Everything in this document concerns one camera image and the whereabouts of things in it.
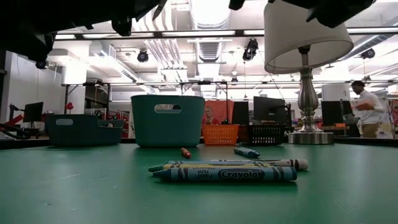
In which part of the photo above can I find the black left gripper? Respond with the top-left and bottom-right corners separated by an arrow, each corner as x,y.
111,0 -> 169,37

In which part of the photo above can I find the tall teal plastic bin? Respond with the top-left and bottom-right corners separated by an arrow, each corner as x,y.
131,95 -> 206,148

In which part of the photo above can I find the short blue crayon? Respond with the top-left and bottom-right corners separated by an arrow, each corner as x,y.
233,146 -> 261,159

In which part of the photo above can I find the large white crayon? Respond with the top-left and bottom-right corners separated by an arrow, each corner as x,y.
211,159 -> 309,171

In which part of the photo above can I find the large blue crayon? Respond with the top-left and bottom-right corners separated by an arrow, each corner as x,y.
152,167 -> 298,183

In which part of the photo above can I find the silver lamp white shade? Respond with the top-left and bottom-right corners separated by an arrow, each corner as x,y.
263,0 -> 354,146

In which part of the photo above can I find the orange red panel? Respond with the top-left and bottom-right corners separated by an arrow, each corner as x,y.
204,100 -> 234,126

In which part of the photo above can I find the dark shelving unit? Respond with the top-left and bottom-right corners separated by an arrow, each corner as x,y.
84,85 -> 109,110

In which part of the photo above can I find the black upright panel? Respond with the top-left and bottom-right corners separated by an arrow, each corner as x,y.
233,101 -> 249,125

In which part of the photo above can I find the black computer monitor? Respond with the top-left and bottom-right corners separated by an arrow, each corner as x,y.
253,96 -> 287,122
23,101 -> 45,123
321,100 -> 355,138

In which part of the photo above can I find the person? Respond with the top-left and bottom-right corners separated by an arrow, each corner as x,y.
350,80 -> 388,139
201,106 -> 221,126

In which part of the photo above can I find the white cylindrical column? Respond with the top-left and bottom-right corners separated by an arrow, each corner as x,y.
322,83 -> 351,101

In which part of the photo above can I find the orange plastic basket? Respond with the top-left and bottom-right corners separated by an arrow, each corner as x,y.
201,124 -> 241,146

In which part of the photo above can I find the black plastic basket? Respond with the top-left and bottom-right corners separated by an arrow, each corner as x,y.
239,124 -> 289,144

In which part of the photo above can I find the dark teal stepped bin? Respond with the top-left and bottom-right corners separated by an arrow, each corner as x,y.
47,114 -> 125,147

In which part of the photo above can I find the floral patterned cloth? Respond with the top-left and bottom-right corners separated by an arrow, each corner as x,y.
381,98 -> 398,139

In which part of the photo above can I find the green table mat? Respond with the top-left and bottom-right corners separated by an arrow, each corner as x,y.
0,142 -> 398,224

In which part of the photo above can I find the black metal frame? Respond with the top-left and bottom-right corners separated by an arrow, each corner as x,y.
62,80 -> 398,125

